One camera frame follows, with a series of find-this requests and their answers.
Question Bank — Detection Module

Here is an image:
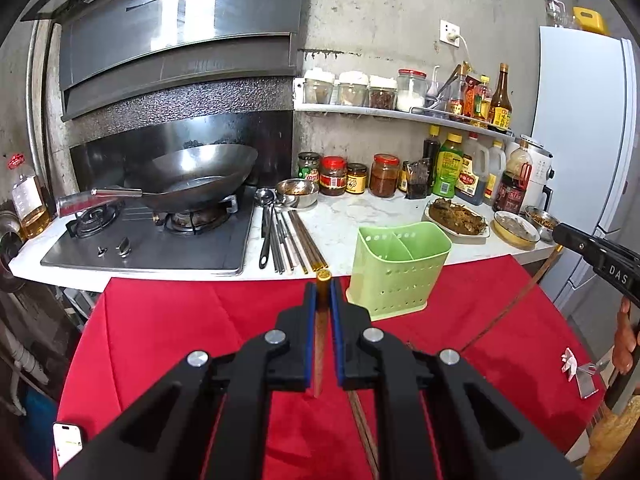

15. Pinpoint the metal bracket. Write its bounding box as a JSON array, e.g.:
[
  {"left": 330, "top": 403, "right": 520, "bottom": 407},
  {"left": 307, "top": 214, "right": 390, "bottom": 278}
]
[{"left": 575, "top": 358, "right": 610, "bottom": 400}]

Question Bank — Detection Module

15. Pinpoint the white kitchen appliance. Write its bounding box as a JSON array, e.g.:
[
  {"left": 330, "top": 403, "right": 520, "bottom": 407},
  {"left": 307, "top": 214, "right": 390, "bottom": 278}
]
[{"left": 516, "top": 136, "right": 554, "bottom": 211}]

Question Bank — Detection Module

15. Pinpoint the crumpled white tissue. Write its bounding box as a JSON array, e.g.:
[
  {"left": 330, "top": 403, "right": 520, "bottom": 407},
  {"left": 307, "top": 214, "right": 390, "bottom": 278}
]
[{"left": 561, "top": 348, "right": 578, "bottom": 382}]

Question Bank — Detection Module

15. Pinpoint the plate of cooked food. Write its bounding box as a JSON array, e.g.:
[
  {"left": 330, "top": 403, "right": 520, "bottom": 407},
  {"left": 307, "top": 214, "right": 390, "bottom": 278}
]
[{"left": 424, "top": 197, "right": 489, "bottom": 240}]

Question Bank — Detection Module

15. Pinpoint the yellow box on fridge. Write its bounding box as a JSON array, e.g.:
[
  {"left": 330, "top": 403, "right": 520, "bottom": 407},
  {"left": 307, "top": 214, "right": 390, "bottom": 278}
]
[{"left": 573, "top": 6, "right": 610, "bottom": 36}]

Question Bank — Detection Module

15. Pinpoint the steel wok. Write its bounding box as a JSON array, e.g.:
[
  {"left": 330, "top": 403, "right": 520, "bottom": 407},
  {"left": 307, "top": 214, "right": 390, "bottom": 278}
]
[{"left": 56, "top": 144, "right": 258, "bottom": 217}]

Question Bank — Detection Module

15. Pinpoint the green sauce bottle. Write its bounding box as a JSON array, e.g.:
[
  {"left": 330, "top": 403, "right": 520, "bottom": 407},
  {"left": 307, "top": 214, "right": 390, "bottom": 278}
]
[{"left": 433, "top": 133, "right": 463, "bottom": 198}]

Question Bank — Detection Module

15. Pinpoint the steel bowl with food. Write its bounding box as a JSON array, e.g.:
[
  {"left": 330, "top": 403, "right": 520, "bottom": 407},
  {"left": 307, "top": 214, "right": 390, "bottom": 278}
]
[{"left": 523, "top": 206, "right": 559, "bottom": 243}]

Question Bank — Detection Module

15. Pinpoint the brown vinegar bottle on shelf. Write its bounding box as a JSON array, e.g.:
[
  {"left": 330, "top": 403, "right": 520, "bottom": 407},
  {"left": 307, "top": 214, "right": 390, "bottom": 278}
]
[{"left": 488, "top": 63, "right": 512, "bottom": 132}]

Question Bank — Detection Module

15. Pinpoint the green plastic utensil holder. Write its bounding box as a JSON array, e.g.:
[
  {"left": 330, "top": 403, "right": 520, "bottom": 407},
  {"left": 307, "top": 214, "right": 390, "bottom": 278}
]
[{"left": 346, "top": 222, "right": 451, "bottom": 321}]

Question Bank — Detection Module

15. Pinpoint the yellow bowl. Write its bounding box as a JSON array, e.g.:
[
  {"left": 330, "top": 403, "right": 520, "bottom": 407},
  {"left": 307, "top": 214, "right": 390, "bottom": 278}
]
[{"left": 491, "top": 211, "right": 540, "bottom": 250}]

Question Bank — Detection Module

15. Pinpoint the brown sauce glass jar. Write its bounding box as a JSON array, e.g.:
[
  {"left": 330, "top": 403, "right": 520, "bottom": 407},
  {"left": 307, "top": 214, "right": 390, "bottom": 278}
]
[{"left": 369, "top": 153, "right": 400, "bottom": 198}]

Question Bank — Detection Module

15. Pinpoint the gas stove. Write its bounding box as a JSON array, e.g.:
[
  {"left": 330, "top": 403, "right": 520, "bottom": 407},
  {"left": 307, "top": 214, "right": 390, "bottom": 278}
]
[{"left": 41, "top": 186, "right": 256, "bottom": 275}]

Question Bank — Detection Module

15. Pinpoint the wooden chopstick gold tip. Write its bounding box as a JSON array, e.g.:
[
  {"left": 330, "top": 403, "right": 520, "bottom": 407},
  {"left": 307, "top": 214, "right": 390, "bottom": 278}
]
[
  {"left": 460, "top": 245, "right": 564, "bottom": 353},
  {"left": 347, "top": 391, "right": 380, "bottom": 480},
  {"left": 312, "top": 269, "right": 332, "bottom": 398}
]

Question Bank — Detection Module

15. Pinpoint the small steel bowl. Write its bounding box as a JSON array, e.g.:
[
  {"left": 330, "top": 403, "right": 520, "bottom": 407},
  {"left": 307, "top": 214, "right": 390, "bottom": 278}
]
[{"left": 276, "top": 178, "right": 319, "bottom": 209}]

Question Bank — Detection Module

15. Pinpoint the cooking oil bottle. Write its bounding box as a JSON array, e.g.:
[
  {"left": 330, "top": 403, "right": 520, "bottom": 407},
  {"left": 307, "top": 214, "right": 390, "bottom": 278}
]
[{"left": 6, "top": 153, "right": 51, "bottom": 240}]

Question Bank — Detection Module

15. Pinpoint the white refrigerator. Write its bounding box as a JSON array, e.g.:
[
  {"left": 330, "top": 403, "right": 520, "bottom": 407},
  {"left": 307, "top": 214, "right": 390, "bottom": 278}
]
[{"left": 529, "top": 24, "right": 640, "bottom": 311}]

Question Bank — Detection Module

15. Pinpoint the person's right hand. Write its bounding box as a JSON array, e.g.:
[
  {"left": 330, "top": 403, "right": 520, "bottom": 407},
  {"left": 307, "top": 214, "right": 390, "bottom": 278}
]
[{"left": 612, "top": 297, "right": 639, "bottom": 375}]

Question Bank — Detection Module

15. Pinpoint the large soy sauce jug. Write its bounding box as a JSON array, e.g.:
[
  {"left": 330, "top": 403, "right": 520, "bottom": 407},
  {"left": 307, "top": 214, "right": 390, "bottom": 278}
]
[{"left": 454, "top": 132, "right": 489, "bottom": 205}]

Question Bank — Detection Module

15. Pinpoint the smartphone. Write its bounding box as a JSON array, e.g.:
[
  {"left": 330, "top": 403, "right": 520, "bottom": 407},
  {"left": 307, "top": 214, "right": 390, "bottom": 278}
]
[{"left": 52, "top": 422, "right": 84, "bottom": 468}]

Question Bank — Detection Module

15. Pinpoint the wall power socket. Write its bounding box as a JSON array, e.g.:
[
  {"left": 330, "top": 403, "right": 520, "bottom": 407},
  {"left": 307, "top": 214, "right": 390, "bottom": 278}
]
[{"left": 439, "top": 20, "right": 460, "bottom": 48}]

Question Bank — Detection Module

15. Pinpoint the clear glass jar red lid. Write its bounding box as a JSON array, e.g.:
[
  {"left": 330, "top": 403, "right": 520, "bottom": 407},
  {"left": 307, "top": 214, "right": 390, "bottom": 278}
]
[{"left": 396, "top": 68, "right": 428, "bottom": 113}]

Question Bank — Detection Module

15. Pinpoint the white wall shelf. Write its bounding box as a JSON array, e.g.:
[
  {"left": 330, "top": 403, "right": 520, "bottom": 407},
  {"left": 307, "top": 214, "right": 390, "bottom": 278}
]
[{"left": 293, "top": 78, "right": 516, "bottom": 142}]

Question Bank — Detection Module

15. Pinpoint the dark soy sauce bottle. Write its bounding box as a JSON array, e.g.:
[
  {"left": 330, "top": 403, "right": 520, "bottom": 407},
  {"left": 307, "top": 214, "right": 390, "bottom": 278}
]
[{"left": 423, "top": 125, "right": 440, "bottom": 194}]

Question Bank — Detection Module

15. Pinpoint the range hood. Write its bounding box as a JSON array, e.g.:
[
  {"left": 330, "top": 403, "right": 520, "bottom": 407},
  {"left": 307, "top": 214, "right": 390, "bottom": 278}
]
[{"left": 22, "top": 0, "right": 302, "bottom": 120}]

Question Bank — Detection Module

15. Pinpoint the red lid chili jar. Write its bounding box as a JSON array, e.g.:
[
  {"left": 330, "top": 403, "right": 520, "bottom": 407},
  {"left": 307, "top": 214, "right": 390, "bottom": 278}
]
[{"left": 319, "top": 156, "right": 347, "bottom": 196}]

